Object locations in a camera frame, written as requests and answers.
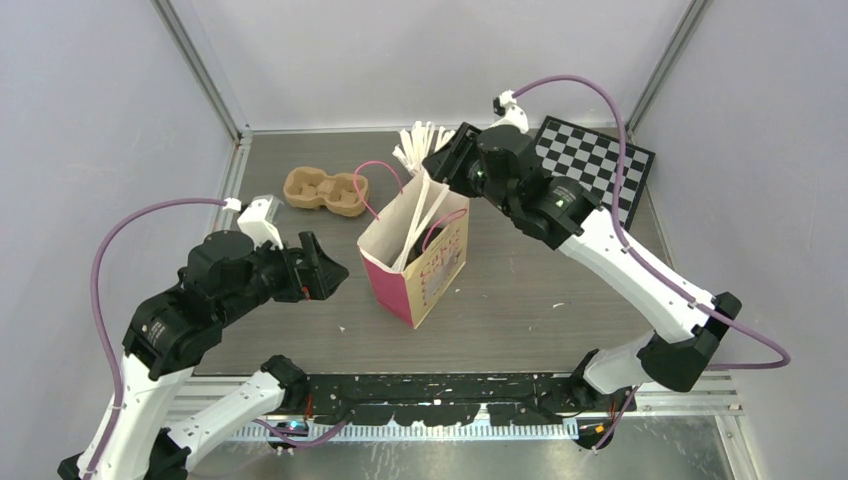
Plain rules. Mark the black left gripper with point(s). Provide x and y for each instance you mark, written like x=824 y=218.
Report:
x=319 y=278

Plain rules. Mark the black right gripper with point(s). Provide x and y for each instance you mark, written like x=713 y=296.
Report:
x=447 y=164

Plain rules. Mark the white straw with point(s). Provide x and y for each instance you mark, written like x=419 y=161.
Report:
x=400 y=262
x=429 y=211

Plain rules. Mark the pink paper gift bag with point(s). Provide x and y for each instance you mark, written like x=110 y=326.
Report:
x=434 y=261

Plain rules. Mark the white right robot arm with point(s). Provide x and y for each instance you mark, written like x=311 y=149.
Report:
x=686 y=333

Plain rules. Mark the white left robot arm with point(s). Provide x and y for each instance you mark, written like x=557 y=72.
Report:
x=167 y=338

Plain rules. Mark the black white chessboard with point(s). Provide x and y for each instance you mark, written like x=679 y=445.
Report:
x=590 y=157

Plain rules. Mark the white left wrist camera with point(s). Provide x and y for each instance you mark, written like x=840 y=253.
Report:
x=257 y=221

